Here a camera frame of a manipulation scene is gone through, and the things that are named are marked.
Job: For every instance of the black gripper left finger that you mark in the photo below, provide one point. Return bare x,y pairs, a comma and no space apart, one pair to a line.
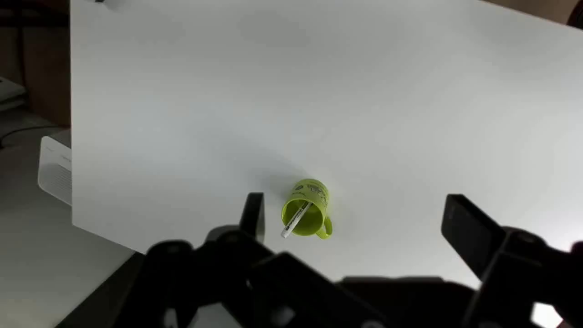
201,280

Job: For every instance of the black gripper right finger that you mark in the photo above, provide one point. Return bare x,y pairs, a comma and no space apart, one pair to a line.
522,274

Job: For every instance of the blue capped white marker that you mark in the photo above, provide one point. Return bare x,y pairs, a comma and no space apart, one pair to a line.
294,222

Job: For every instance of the yellow-green printed mug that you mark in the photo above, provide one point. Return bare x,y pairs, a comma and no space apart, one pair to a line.
310,196

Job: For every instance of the white flat panel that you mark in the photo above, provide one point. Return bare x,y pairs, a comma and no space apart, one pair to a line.
55,174

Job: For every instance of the brown wooden furniture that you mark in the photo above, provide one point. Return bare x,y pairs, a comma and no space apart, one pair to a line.
48,61

